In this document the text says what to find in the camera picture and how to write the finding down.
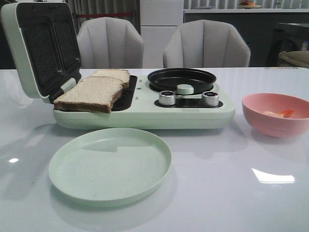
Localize bread slice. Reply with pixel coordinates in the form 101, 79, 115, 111
91, 69, 130, 88
54, 76, 123, 113

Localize green breakfast maker lid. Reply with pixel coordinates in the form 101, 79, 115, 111
0, 2, 81, 103

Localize green breakfast maker base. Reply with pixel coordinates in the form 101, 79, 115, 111
54, 75, 235, 130

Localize orange shrimp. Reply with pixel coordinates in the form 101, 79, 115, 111
262, 110, 295, 118

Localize left silver knob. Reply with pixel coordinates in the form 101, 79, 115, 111
158, 90, 176, 106

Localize silver knob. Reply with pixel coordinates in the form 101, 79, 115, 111
201, 91, 219, 107
158, 90, 176, 106

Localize black frying pan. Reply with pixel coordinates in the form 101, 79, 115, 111
147, 68, 216, 94

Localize right silver knob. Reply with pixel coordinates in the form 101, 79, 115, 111
201, 91, 219, 107

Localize green round plate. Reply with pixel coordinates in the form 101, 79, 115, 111
49, 128, 172, 207

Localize right grey chair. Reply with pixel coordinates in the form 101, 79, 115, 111
163, 20, 251, 68

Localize grey chair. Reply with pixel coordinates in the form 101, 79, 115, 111
77, 17, 144, 69
163, 20, 251, 68

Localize left grey chair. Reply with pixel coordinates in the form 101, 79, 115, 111
77, 17, 144, 69

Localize white cabinet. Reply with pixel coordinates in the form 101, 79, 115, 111
140, 0, 183, 69

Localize pink bowl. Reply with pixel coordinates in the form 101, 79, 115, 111
242, 93, 309, 138

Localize red barrier belt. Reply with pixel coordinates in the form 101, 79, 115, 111
75, 12, 134, 18

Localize grey curtain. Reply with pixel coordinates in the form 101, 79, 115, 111
66, 0, 140, 32

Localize dark counter cabinet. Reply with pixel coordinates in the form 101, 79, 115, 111
183, 9, 309, 67

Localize fruit plate on counter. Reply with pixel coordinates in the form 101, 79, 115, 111
239, 0, 262, 9

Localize black washing machine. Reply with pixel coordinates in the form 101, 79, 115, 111
266, 23, 309, 67

